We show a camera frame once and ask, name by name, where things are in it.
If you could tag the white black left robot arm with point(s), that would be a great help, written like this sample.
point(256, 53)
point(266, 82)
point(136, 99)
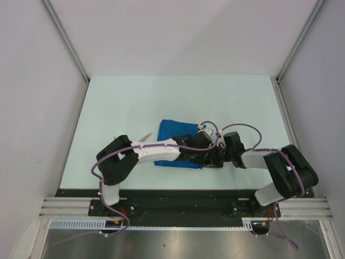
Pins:
point(118, 159)

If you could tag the blue satin napkin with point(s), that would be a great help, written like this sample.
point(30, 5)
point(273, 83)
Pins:
point(169, 129)

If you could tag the aluminium corner post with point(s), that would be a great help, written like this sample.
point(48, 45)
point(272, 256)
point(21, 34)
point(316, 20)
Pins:
point(65, 39)
point(306, 29)

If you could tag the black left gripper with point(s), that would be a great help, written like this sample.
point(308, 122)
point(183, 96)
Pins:
point(200, 159)

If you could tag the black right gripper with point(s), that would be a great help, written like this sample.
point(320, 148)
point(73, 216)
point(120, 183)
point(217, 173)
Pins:
point(214, 161)

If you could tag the aluminium front frame rail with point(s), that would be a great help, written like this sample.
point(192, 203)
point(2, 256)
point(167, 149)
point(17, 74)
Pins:
point(292, 209)

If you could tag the aluminium right corner post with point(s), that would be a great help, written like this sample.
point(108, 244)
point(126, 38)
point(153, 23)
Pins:
point(306, 29)

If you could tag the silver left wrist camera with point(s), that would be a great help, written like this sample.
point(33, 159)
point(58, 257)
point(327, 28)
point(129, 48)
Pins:
point(207, 131)

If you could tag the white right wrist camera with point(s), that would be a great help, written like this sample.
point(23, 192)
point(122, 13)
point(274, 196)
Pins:
point(219, 137)

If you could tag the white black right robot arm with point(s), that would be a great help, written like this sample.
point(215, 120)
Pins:
point(290, 172)

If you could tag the aluminium left corner post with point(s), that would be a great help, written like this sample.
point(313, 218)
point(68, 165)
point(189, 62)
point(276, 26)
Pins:
point(65, 39)

